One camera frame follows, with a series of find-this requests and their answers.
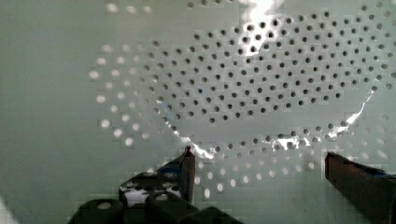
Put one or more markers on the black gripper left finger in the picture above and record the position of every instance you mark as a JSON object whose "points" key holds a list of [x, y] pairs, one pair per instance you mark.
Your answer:
{"points": [[160, 197]]}

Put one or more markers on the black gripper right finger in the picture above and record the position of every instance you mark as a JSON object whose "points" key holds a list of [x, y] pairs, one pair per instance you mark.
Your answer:
{"points": [[372, 191]]}

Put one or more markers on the mint green plastic strainer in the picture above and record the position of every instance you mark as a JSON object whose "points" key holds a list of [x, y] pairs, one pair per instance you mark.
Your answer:
{"points": [[94, 92]]}

